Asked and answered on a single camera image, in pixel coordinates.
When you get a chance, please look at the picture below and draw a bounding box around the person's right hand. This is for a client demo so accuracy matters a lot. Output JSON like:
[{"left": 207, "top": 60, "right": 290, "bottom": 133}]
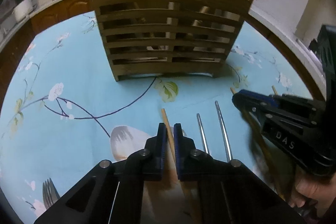
[{"left": 287, "top": 173, "right": 332, "bottom": 218}]

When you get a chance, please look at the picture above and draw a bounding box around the steel fork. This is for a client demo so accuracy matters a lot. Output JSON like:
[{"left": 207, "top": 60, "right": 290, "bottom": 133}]
[{"left": 42, "top": 178, "right": 61, "bottom": 208}]

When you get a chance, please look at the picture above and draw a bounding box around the white cylindrical appliance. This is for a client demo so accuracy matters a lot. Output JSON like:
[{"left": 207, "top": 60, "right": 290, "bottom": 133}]
[{"left": 13, "top": 0, "right": 34, "bottom": 21}]

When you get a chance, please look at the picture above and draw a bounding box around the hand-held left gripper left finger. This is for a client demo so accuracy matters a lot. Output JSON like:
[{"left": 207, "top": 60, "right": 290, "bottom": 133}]
[{"left": 34, "top": 123, "right": 168, "bottom": 224}]

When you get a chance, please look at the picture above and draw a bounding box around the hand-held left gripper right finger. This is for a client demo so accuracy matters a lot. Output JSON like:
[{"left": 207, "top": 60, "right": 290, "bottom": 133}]
[{"left": 173, "top": 123, "right": 307, "bottom": 224}]

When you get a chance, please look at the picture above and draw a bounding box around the floral blue tablecloth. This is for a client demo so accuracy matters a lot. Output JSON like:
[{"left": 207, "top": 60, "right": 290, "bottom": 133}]
[{"left": 0, "top": 10, "right": 328, "bottom": 224}]

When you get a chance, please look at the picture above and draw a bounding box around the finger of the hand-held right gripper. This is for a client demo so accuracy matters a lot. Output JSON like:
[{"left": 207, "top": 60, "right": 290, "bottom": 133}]
[
  {"left": 232, "top": 89, "right": 280, "bottom": 125},
  {"left": 268, "top": 93, "right": 326, "bottom": 115}
]

